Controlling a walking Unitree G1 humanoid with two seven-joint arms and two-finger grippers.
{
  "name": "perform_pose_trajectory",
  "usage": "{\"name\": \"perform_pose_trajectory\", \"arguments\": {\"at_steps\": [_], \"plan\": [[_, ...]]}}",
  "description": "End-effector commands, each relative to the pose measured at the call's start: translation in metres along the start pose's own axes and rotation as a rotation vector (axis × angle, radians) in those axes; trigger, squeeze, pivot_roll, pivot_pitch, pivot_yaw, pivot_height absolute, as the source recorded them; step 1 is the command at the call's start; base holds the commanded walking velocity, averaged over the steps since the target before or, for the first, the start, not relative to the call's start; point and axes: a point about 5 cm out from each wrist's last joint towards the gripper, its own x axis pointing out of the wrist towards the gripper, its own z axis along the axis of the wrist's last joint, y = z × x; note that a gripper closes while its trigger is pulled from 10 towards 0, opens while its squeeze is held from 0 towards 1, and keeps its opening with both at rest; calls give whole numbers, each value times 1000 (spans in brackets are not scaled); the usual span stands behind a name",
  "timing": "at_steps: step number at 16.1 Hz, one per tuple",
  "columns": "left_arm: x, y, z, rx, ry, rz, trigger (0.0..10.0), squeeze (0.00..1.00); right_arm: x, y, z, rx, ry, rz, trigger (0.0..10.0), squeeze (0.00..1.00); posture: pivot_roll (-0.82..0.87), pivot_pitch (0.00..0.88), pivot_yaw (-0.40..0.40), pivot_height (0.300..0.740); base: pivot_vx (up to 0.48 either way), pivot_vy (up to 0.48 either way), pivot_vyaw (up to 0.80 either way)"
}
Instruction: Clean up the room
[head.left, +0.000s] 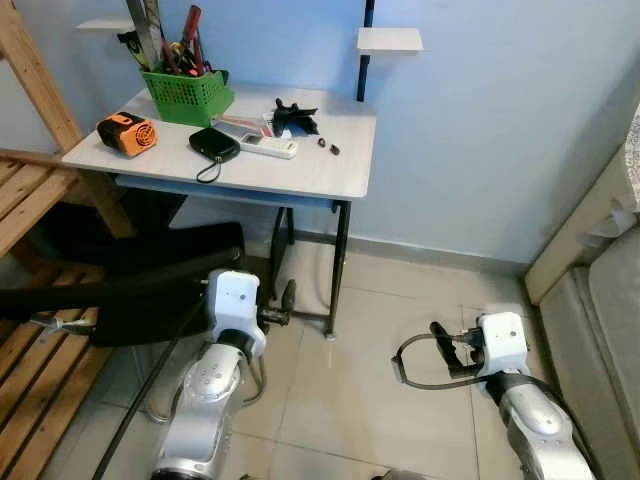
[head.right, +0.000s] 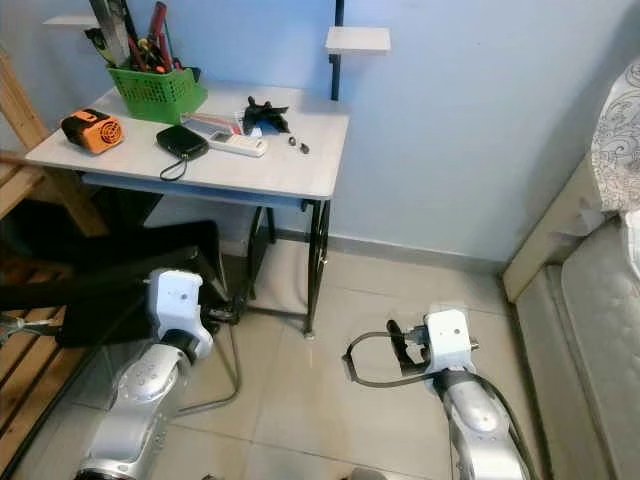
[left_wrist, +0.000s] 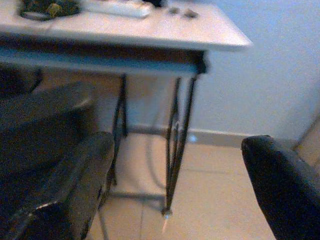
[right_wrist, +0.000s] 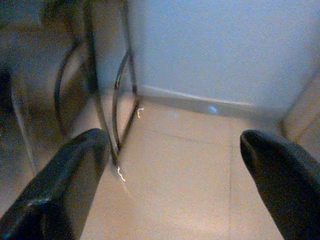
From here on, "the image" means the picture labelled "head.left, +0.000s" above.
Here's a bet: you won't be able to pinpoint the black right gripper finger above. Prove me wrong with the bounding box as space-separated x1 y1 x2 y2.
430 320 463 379

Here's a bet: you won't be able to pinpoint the grey upholstered bed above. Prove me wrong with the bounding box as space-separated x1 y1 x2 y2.
523 145 640 480

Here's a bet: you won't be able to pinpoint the black office chair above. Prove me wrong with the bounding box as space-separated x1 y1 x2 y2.
0 221 298 421

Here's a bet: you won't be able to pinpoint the red white card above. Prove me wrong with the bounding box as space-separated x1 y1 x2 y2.
215 113 276 138

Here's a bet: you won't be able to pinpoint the green plastic basket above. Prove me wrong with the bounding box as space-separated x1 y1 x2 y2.
140 67 236 128

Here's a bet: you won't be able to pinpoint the orange black portable fan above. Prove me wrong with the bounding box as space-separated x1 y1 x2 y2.
96 112 159 158

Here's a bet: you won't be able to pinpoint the wooden slatted shelf rack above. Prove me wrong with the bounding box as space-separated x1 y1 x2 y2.
0 0 136 480

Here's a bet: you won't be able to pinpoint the black shelf pole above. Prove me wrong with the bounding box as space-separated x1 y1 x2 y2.
356 0 377 103

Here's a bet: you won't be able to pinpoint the large white shelf board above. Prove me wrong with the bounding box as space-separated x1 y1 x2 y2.
356 27 425 55

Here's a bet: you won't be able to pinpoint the grey metal saw blade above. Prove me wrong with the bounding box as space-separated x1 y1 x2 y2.
124 0 169 73

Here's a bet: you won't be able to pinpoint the small white shelf board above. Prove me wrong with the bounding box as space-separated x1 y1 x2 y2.
75 16 136 32

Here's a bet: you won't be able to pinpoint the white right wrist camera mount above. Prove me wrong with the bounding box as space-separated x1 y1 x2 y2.
475 311 531 379

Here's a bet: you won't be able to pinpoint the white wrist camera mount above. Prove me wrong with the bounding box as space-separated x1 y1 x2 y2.
475 311 531 379
205 269 264 342

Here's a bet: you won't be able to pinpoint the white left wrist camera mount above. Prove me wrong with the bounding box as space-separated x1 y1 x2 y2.
205 269 264 342

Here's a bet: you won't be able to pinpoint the grey looped gripper cable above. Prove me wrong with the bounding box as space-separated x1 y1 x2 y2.
391 333 483 392

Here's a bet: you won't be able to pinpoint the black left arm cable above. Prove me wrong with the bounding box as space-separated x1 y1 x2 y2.
93 288 213 480

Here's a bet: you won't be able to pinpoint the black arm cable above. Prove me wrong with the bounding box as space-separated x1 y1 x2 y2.
93 288 213 480
515 372 606 480

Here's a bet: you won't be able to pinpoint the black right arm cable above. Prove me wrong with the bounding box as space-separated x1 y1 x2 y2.
515 372 606 480

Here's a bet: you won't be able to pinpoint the black pouch with strap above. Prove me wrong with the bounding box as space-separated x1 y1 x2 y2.
188 126 242 185

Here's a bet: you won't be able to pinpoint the red handled pliers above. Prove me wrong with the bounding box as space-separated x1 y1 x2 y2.
178 4 208 76

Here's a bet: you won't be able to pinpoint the black yellow tool handle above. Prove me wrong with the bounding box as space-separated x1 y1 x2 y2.
117 30 151 71

